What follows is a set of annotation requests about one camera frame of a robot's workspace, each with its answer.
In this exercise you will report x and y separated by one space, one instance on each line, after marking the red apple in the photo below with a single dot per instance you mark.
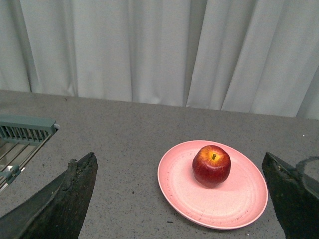
211 166

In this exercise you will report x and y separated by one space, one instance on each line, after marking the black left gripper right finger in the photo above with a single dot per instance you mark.
295 196

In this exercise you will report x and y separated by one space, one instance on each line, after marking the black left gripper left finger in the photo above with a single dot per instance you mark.
59 209

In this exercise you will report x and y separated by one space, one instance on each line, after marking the green dish rack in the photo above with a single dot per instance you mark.
21 137

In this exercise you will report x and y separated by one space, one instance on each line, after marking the white curtain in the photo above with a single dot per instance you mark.
253 56

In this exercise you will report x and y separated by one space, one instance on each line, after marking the pink plate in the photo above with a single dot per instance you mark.
237 202

